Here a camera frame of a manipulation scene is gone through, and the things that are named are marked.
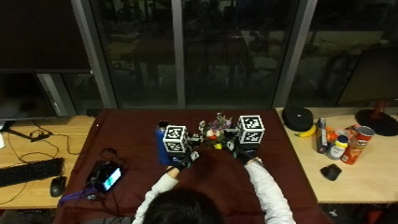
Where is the person's left hand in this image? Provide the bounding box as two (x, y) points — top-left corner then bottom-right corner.
(166, 133), (204, 171)

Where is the person's right hand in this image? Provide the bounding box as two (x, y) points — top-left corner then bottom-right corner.
(224, 130), (263, 165)

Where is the bunch of mixed flowers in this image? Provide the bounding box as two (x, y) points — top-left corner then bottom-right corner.
(197, 112), (236, 151)

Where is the white marker cube on left glove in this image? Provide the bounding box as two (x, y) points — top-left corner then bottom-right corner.
(162, 124), (189, 154)

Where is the white marker cube on glove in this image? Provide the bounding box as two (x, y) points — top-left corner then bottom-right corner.
(162, 124), (189, 154)
(237, 114), (266, 145)

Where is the white marker cube on right glove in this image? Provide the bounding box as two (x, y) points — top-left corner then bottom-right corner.
(237, 114), (266, 145)

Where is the blue bottle with black cap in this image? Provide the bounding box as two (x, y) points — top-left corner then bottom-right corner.
(154, 119), (177, 166)

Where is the dark red tablecloth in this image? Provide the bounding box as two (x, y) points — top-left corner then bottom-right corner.
(52, 108), (335, 224)

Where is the black round cap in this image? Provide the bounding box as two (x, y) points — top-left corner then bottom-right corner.
(281, 105), (315, 133)

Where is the yellow banana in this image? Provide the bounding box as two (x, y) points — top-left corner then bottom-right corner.
(294, 125), (318, 139)

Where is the dark tall carton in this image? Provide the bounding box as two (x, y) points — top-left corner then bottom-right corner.
(314, 117), (330, 155)

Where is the orange packet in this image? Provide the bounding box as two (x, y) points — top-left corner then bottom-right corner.
(325, 126), (341, 145)

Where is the black device with lit screen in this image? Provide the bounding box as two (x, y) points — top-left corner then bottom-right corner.
(85, 160), (125, 195)

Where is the white bottle with blue cap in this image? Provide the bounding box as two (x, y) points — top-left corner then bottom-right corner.
(325, 134), (350, 161)

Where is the black angular mouse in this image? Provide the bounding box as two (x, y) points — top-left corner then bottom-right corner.
(319, 163), (343, 182)

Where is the red crisps tube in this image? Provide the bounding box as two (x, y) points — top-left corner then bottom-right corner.
(339, 125), (377, 166)

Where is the black round base with red stem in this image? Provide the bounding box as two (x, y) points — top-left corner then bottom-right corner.
(354, 99), (398, 137)

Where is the black computer mouse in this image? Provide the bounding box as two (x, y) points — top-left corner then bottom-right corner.
(49, 175), (68, 198)

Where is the black keyboard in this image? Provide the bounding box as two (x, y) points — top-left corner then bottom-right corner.
(0, 157), (66, 189)

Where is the black computer monitor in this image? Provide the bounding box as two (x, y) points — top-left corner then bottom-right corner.
(0, 69), (60, 121)

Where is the black desk cable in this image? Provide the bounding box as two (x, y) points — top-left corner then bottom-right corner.
(5, 119), (81, 164)

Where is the purple strap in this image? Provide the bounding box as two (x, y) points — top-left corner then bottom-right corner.
(57, 188), (92, 205)

